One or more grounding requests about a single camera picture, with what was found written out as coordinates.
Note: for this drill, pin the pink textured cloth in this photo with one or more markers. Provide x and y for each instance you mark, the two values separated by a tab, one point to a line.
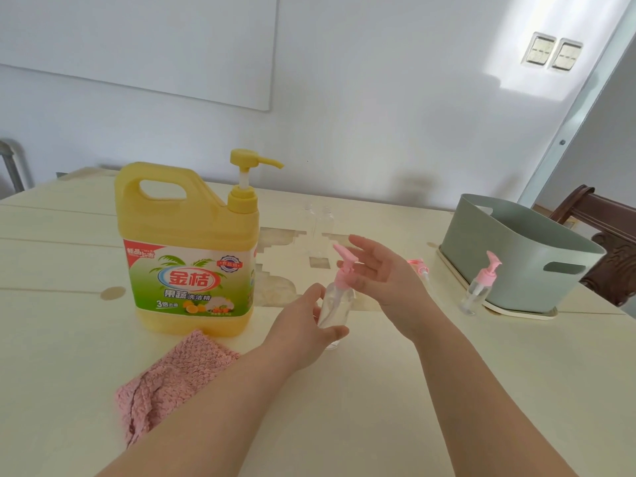
169	377

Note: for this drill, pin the grey metal pipe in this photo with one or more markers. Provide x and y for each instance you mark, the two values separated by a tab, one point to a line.
12	166

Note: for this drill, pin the dark wooden chair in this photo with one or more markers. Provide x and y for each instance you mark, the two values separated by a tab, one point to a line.
613	238

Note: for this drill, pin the white wall switch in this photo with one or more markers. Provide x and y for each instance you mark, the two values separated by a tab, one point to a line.
539	49
565	55

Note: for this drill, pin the pink pump dispenser head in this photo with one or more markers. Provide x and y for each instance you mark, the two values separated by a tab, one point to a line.
420	267
343	278
486	277

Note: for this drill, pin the person's right hand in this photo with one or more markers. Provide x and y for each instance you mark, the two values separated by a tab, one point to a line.
397	293

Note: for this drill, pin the person's right forearm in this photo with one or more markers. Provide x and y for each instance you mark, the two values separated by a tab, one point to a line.
487	407

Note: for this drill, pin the person's left hand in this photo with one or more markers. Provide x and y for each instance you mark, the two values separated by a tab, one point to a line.
293	337

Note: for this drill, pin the yellow detergent jug with pump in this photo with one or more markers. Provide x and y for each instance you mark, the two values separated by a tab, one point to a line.
179	213

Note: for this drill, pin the white door frame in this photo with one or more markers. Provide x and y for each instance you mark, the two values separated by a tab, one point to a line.
556	153

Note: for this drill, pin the white wall board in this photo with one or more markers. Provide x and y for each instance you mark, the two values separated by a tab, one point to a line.
134	39

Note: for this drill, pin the person's left forearm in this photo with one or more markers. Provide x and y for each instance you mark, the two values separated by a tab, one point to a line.
203	422

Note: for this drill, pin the grey-green plastic basket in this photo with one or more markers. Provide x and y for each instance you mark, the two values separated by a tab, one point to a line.
512	258

